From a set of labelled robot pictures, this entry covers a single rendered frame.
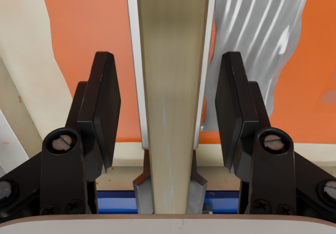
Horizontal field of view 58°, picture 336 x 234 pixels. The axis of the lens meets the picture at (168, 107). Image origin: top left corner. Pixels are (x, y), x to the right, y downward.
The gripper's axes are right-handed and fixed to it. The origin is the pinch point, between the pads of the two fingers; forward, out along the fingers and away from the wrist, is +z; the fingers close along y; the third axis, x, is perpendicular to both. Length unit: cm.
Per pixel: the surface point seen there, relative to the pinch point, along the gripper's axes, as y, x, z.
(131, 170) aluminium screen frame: -4.7, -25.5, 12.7
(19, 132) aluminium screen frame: -14.9, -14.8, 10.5
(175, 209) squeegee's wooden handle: 0.6, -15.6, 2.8
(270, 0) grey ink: 7.7, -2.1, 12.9
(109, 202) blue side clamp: -7.3, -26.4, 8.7
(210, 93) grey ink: 4.2, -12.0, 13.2
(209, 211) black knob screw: 5.1, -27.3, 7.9
